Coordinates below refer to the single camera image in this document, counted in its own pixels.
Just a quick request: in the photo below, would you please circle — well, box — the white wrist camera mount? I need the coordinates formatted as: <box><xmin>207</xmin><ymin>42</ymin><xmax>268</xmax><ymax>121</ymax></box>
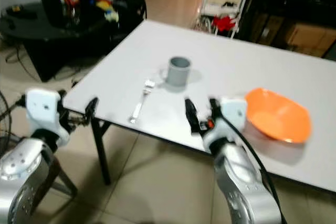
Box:
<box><xmin>204</xmin><ymin>97</ymin><xmax>249</xmax><ymax>150</ymax></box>
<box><xmin>26</xmin><ymin>88</ymin><xmax>65</xmax><ymax>133</ymax></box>

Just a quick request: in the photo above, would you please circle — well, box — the colourful toy pile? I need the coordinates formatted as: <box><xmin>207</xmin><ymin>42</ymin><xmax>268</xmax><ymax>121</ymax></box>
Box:
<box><xmin>92</xmin><ymin>0</ymin><xmax>120</xmax><ymax>23</ymax></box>

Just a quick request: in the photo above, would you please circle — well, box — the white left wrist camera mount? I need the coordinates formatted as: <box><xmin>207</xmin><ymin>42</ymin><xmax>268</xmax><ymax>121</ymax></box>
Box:
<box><xmin>26</xmin><ymin>88</ymin><xmax>65</xmax><ymax>133</ymax></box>

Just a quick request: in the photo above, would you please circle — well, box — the white rectangular table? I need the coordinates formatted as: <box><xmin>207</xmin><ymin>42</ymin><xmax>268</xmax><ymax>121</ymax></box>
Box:
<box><xmin>62</xmin><ymin>19</ymin><xmax>336</xmax><ymax>193</ymax></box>

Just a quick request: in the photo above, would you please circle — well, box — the black remote control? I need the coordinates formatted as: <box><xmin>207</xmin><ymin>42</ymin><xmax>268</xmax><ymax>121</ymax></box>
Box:
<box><xmin>5</xmin><ymin>5</ymin><xmax>35</xmax><ymax>19</ymax></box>

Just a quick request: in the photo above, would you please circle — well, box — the dark wooden cabinet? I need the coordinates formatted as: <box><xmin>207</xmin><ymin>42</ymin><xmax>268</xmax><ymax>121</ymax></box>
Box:
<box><xmin>237</xmin><ymin>0</ymin><xmax>336</xmax><ymax>60</ymax></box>

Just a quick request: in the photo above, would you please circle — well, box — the wire guard floor fan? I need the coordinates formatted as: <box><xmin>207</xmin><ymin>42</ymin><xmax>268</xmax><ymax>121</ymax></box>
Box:
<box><xmin>0</xmin><ymin>91</ymin><xmax>12</xmax><ymax>136</ymax></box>

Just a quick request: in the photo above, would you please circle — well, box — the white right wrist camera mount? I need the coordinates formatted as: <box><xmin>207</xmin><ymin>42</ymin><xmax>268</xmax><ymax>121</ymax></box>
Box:
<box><xmin>204</xmin><ymin>97</ymin><xmax>249</xmax><ymax>150</ymax></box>

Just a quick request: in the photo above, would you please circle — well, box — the silver metal fork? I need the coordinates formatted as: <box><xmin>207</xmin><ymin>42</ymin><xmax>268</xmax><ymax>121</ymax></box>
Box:
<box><xmin>129</xmin><ymin>80</ymin><xmax>155</xmax><ymax>124</ymax></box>

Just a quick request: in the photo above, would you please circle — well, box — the red cloth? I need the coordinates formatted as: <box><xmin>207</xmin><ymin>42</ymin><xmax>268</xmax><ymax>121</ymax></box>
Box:
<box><xmin>212</xmin><ymin>15</ymin><xmax>237</xmax><ymax>33</ymax></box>

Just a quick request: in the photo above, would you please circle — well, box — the grey ceramic mug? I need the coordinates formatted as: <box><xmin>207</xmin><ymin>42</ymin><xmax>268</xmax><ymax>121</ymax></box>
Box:
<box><xmin>160</xmin><ymin>56</ymin><xmax>192</xmax><ymax>88</ymax></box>

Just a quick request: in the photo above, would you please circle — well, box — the orange plastic bowl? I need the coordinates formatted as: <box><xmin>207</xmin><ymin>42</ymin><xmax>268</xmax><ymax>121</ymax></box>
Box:
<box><xmin>245</xmin><ymin>88</ymin><xmax>311</xmax><ymax>144</ymax></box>

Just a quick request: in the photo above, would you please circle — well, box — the brown cardboard box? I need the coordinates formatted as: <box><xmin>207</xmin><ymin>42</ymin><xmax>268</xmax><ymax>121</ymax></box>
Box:
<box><xmin>285</xmin><ymin>22</ymin><xmax>336</xmax><ymax>57</ymax></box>

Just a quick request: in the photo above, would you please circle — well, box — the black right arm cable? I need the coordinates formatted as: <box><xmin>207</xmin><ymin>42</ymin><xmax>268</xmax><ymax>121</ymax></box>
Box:
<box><xmin>227</xmin><ymin>115</ymin><xmax>288</xmax><ymax>222</ymax></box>

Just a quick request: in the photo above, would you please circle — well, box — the black glass tv stand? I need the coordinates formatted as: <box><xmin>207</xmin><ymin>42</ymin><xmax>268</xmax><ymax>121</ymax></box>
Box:
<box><xmin>0</xmin><ymin>1</ymin><xmax>148</xmax><ymax>82</ymax></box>

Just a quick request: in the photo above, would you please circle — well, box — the white metal rack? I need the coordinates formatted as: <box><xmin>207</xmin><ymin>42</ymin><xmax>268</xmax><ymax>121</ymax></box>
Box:
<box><xmin>193</xmin><ymin>0</ymin><xmax>254</xmax><ymax>39</ymax></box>

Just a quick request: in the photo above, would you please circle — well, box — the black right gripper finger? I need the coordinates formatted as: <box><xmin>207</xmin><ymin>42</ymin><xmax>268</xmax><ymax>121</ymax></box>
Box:
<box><xmin>184</xmin><ymin>98</ymin><xmax>203</xmax><ymax>133</ymax></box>
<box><xmin>208</xmin><ymin>98</ymin><xmax>224</xmax><ymax>123</ymax></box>

